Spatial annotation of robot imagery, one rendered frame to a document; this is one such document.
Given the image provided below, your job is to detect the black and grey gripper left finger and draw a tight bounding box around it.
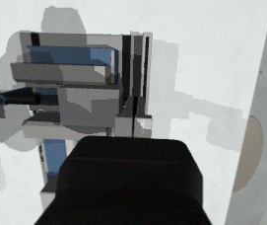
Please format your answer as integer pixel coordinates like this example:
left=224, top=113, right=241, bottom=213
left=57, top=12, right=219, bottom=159
left=114, top=96, right=136, bottom=137

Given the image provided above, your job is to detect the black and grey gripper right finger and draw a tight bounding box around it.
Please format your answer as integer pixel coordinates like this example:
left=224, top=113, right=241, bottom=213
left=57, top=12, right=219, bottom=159
left=134, top=96, right=153, bottom=138

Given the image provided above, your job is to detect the grey flat bar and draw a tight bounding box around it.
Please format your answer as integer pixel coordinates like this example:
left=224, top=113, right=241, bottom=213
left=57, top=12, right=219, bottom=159
left=29, top=101, right=59, bottom=112
left=25, top=83, right=66, bottom=89

